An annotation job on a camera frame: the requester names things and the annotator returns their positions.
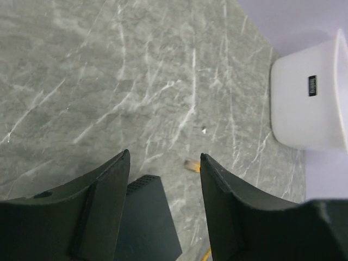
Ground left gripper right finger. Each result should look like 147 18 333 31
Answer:
200 153 305 260

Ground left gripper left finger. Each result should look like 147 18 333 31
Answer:
1 150 130 260

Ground black network switch box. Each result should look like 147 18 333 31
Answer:
114 175 182 261

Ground white plastic basin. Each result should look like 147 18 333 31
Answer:
270 29 347 152

